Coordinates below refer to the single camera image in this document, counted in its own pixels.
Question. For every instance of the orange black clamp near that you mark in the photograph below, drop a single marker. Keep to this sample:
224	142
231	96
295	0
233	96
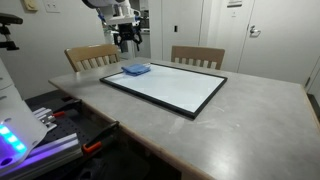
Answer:
96	142

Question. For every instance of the wooden chair by robot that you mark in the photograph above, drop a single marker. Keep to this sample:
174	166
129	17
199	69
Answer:
102	54

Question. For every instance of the black camera on mount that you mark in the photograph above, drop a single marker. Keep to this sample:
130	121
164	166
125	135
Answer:
5	21

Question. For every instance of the orange black clamp far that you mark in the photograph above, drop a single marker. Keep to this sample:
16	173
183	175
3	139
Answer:
75	104

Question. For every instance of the silver door lever handle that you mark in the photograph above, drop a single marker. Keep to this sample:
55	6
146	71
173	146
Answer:
254	32

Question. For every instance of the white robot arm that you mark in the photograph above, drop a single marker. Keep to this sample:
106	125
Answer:
121	18

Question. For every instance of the blue cloth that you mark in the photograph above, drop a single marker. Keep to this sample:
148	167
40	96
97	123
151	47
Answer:
136	69

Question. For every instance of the black framed white board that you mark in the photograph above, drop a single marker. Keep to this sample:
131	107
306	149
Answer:
182	91

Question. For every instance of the wooden chair near door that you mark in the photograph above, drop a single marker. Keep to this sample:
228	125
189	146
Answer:
198	56

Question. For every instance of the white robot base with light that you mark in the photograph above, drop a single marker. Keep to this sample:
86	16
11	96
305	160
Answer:
20	130

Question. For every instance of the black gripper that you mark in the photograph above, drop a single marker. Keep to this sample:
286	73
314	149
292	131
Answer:
128	32

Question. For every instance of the aluminium rail extrusion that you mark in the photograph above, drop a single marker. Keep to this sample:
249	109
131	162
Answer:
46	158

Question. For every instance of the beige wall thermostat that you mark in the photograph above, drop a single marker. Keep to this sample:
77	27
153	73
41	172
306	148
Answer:
30	5

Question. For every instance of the door sign plate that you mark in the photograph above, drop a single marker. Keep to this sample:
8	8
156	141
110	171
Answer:
234	3

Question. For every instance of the orange black clamp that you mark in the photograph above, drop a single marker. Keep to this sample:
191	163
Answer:
75	104
96	142

